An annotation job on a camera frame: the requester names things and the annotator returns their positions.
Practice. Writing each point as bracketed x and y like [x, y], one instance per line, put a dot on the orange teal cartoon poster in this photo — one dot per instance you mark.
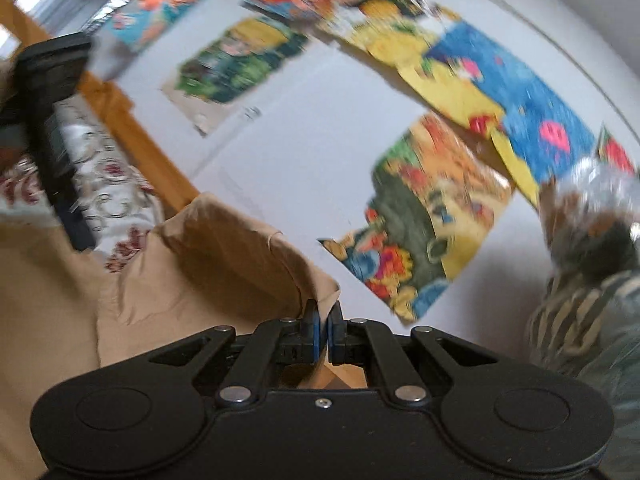
[141, 22]

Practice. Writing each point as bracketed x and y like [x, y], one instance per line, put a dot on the blue yellow cartoon poster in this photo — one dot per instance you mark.
[471, 80]

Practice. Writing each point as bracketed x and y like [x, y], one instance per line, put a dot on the green cartoon poster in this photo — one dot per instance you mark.
[216, 81]

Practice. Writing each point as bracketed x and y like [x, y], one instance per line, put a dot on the beige trousers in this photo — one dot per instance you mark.
[63, 314]

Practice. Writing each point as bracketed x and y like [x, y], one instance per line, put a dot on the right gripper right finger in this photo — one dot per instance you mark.
[345, 343]

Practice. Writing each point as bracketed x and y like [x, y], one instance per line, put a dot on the wooden bed frame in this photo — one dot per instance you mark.
[116, 112]

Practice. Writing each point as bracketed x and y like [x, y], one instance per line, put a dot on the cartoon poster lower centre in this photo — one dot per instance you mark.
[433, 205]

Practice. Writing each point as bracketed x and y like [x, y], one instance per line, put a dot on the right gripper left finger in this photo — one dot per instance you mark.
[300, 338]

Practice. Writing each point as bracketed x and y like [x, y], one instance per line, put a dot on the striped grey clothes pile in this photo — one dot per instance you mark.
[587, 325]

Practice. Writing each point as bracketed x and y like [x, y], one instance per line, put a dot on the floral white bedspread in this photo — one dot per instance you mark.
[120, 205]

